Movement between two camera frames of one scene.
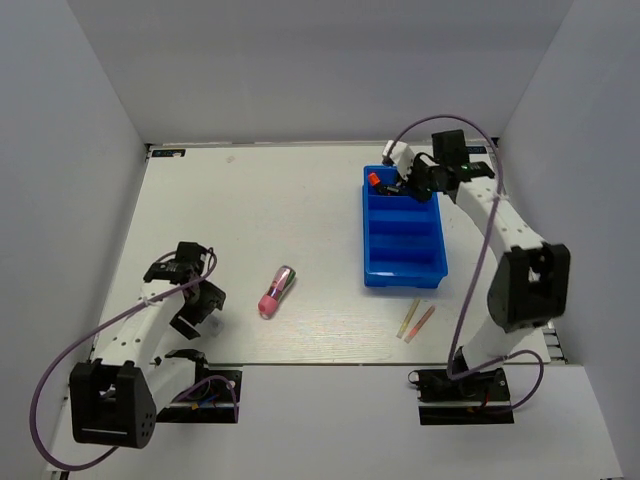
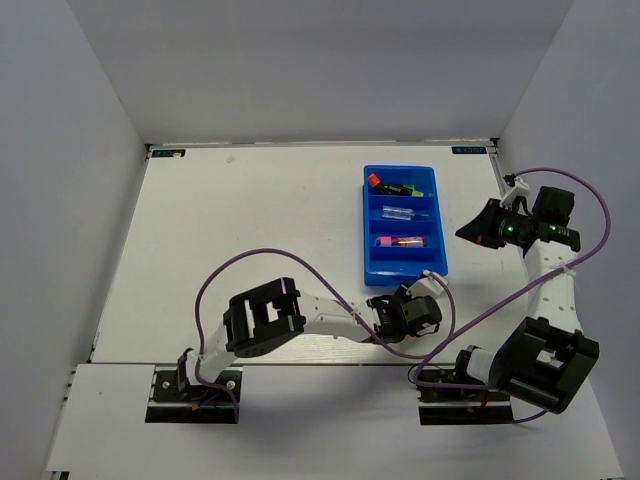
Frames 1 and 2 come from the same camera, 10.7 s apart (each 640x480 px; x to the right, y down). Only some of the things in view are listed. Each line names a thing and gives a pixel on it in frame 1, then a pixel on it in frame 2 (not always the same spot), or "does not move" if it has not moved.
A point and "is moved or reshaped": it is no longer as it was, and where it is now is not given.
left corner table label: [169, 153] does not move
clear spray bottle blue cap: [215, 325] -> [402, 213]
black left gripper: [212, 297] -> [399, 295]
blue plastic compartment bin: [403, 239] does not move
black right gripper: [418, 163] -> [480, 229]
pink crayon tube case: [267, 305] is moved or reshaped
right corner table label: [476, 149] does not move
